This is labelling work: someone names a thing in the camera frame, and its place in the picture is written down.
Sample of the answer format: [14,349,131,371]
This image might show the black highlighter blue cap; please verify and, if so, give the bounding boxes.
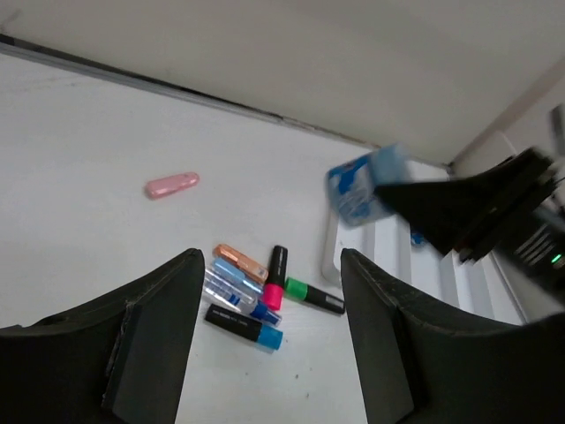
[205,305,283,351]

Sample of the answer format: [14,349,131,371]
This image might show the black highlighter pink cap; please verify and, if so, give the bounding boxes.
[262,246,288,311]

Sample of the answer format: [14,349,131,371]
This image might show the pink translucent eraser case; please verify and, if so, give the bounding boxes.
[144,172,200,200]

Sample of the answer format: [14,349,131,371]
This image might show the blue white tape roll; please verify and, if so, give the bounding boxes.
[326,145,412,227]

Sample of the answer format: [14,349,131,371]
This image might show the orange translucent eraser case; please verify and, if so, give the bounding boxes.
[213,244,268,284]

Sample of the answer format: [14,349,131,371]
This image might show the black highlighter green cap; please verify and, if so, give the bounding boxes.
[284,277,346,314]

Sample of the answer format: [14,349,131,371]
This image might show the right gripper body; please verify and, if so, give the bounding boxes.
[458,148,565,301]

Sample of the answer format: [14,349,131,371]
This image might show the blue translucent eraser case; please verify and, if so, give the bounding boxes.
[212,258,263,296]

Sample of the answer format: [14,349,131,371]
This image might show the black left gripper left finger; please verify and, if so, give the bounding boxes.
[1,248,205,423]

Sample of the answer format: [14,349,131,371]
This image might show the clear blue glue stick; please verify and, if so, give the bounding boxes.
[202,269,282,327]

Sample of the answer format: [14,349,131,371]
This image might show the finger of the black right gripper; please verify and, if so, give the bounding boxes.
[374,152,552,256]

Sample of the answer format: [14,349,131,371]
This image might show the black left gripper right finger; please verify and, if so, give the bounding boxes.
[341,249,564,423]

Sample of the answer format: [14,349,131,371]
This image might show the white divided organizer tray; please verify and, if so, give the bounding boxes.
[320,158,531,326]

